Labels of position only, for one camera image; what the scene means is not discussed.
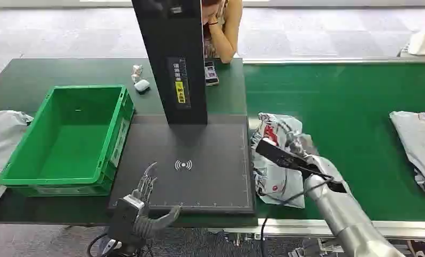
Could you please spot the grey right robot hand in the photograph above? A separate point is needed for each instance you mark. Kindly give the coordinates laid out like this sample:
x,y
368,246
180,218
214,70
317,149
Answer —
x,y
290,159

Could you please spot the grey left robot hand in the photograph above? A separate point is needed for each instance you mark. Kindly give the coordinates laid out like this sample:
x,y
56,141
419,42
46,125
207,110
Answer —
x,y
129,216

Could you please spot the grey parcel bag red print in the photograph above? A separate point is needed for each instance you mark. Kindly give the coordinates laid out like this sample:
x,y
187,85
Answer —
x,y
274,177

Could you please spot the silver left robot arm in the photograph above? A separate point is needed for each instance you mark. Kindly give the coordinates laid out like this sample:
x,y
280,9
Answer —
x,y
109,248

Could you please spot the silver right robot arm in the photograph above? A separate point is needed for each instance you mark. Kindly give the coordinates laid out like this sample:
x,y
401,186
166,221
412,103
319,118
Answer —
x,y
347,220

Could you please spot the black flat scanner pad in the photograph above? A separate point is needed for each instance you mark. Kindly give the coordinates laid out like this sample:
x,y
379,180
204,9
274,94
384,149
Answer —
x,y
212,184

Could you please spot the green conveyor belt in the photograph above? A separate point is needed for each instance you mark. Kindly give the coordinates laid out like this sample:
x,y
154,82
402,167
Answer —
x,y
354,106

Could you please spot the green plastic crate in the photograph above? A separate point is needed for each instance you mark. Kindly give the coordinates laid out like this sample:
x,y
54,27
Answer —
x,y
74,142

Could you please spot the plain grey parcel bag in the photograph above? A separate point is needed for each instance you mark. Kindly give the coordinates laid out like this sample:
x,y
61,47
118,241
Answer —
x,y
418,145

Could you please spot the white earbud case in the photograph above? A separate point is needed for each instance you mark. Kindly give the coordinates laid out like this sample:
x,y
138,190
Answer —
x,y
142,85

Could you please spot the person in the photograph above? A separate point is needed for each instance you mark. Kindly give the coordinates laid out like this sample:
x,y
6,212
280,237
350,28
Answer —
x,y
423,39
226,32

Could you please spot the crumpled clear wrapper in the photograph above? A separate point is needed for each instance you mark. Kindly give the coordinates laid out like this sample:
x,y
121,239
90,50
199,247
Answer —
x,y
137,72

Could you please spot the grey parcel bag red dot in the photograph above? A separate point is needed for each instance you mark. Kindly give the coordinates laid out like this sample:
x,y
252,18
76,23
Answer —
x,y
1,138

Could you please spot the black upright scanner column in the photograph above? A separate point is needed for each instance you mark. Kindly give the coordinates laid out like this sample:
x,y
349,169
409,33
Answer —
x,y
170,42

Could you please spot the smartphone with dark frame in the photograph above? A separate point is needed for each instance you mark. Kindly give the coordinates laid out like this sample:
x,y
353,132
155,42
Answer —
x,y
211,73

